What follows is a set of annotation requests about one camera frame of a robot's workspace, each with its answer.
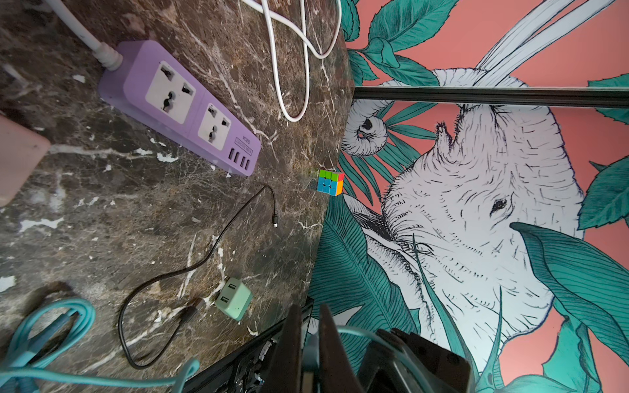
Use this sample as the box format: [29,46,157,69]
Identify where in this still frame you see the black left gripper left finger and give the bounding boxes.
[260,305,302,393]

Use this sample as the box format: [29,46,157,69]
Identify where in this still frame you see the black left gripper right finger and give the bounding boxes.
[319,304,364,393]

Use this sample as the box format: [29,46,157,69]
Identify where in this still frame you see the pink USB wall charger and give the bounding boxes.
[1,116,51,207]

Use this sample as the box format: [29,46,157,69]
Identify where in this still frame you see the colourful puzzle cube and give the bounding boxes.
[317,170,345,197]

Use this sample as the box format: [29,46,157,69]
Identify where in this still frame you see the purple power strip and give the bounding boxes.
[98,40,261,176]

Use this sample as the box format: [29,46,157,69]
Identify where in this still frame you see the green USB wall charger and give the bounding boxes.
[215,278,253,321]

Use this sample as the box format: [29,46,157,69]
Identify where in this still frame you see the black USB cable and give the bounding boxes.
[116,183,279,370]

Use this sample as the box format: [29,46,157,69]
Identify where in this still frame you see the white power strip cord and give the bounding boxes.
[43,0,343,124]

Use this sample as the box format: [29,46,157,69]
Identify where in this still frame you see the black right frame post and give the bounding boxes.
[354,87,628,109]

